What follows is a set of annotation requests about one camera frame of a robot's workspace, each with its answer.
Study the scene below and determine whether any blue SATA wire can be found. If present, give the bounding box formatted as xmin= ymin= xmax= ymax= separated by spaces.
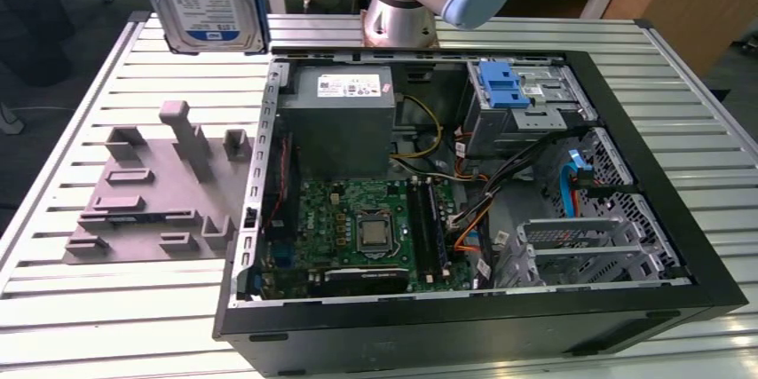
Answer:
xmin=558 ymin=151 xmax=595 ymax=220

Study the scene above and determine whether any black wire bundle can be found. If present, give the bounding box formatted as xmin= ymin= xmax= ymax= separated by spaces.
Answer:
xmin=482 ymin=137 xmax=570 ymax=196

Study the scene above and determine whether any CPU socket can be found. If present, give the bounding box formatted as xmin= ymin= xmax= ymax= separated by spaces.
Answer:
xmin=352 ymin=209 xmax=396 ymax=261

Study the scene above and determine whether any black graphics card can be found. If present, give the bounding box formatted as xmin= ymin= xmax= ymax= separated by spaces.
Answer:
xmin=307 ymin=265 xmax=411 ymax=296

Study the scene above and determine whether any orange red power wire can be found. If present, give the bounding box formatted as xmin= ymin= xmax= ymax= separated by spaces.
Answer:
xmin=453 ymin=225 xmax=485 ymax=260

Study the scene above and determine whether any black PC case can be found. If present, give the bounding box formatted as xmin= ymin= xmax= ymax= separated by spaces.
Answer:
xmin=211 ymin=44 xmax=749 ymax=378

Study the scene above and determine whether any wooden cabinet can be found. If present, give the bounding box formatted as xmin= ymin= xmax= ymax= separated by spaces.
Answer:
xmin=606 ymin=0 xmax=758 ymax=76

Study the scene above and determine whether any silver CPU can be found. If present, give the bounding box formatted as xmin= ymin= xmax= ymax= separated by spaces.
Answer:
xmin=359 ymin=220 xmax=390 ymax=246

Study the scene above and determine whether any metal disk bay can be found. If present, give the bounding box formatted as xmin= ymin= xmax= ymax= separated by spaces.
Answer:
xmin=495 ymin=217 xmax=662 ymax=289

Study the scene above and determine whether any grey power supply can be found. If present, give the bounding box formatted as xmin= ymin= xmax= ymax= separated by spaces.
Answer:
xmin=278 ymin=63 xmax=396 ymax=180

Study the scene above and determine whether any yellow wire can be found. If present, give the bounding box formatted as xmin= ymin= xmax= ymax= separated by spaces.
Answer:
xmin=394 ymin=93 xmax=445 ymax=162

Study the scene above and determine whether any blue plastic latch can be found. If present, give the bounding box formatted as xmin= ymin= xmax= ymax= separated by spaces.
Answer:
xmin=479 ymin=61 xmax=533 ymax=109

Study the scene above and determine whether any grey parts rack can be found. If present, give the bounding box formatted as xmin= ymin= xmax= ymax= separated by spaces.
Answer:
xmin=61 ymin=99 xmax=258 ymax=267

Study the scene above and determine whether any metal drive cage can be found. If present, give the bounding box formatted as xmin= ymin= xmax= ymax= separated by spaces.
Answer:
xmin=463 ymin=58 xmax=598 ymax=159

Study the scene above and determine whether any green motherboard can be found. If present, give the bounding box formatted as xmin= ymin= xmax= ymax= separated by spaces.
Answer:
xmin=259 ymin=177 xmax=475 ymax=298

